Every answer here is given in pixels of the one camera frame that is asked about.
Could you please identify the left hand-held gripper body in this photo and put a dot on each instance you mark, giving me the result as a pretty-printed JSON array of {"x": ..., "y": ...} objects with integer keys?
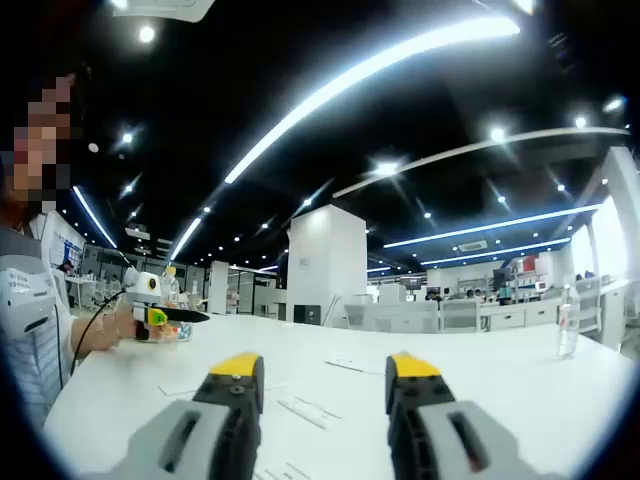
[{"x": 142, "y": 295}]

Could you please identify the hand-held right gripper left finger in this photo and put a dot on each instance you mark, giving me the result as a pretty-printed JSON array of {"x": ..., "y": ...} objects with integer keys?
[{"x": 220, "y": 430}]

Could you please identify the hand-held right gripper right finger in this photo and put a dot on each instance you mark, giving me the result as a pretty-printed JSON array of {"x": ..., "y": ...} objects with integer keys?
[{"x": 430, "y": 430}]

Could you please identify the person's left hand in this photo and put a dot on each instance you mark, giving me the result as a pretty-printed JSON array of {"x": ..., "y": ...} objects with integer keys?
[{"x": 117, "y": 327}]

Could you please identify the yellow-capped clear bottle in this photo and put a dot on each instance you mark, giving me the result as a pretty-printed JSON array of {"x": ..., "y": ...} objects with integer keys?
[{"x": 170, "y": 287}]

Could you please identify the red blue printed packet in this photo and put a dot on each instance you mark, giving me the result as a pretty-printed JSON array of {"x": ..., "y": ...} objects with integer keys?
[{"x": 182, "y": 331}]

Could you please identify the white flat strip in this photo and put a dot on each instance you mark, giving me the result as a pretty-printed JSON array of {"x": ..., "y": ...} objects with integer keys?
[
  {"x": 310, "y": 412},
  {"x": 287, "y": 471},
  {"x": 177, "y": 389}
]

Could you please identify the ceiling light strip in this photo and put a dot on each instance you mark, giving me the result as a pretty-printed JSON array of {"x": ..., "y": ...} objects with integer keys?
[
  {"x": 95, "y": 217},
  {"x": 492, "y": 226},
  {"x": 495, "y": 251},
  {"x": 186, "y": 237}
]

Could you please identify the white mesh office chair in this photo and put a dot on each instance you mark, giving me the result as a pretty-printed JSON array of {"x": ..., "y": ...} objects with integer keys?
[{"x": 461, "y": 315}]

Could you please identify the white chest-worn device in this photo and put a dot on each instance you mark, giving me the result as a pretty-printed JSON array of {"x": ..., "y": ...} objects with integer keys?
[{"x": 22, "y": 305}]

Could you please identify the small black cabinet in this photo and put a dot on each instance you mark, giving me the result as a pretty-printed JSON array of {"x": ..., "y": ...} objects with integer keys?
[{"x": 306, "y": 314}]

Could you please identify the dark monitor screen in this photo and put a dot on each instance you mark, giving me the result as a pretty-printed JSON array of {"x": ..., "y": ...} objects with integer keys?
[{"x": 502, "y": 276}]

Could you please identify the clear plastic water bottle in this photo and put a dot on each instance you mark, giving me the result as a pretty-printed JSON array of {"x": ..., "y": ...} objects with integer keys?
[{"x": 569, "y": 325}]

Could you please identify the white square pillar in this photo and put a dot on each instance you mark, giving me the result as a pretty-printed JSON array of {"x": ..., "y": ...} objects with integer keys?
[{"x": 325, "y": 265}]

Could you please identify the ceiling air vent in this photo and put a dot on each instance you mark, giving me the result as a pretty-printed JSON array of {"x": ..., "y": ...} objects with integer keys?
[{"x": 472, "y": 246}]

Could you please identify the white ceiling beam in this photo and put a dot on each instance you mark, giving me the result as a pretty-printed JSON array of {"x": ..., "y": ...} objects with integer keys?
[{"x": 475, "y": 149}]

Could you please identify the white ceiling air conditioner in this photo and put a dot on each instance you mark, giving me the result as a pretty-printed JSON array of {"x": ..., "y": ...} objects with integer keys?
[{"x": 160, "y": 10}]

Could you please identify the long curved ceiling light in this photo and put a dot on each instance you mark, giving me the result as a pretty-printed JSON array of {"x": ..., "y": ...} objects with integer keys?
[{"x": 350, "y": 75}]

